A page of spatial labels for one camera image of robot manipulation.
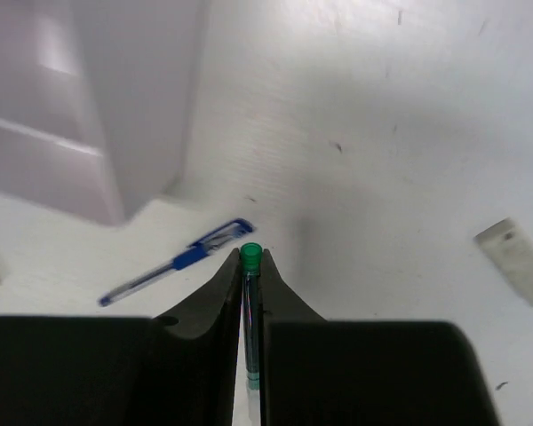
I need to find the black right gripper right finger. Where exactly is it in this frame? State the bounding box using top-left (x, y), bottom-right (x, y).
top-left (259, 251), bottom-right (499, 425)

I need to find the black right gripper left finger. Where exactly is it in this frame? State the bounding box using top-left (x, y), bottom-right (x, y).
top-left (0, 251), bottom-right (242, 425)

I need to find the green gel pen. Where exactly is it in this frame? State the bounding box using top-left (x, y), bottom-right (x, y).
top-left (240, 242), bottom-right (263, 425)

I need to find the blue ballpoint pen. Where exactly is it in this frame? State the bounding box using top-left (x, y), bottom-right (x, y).
top-left (98, 217), bottom-right (255, 307)

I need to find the grey white eraser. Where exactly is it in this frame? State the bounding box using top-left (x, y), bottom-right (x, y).
top-left (474, 218), bottom-right (533, 307)

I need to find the white right organizer box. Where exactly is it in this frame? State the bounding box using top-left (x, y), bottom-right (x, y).
top-left (0, 1), bottom-right (207, 225)

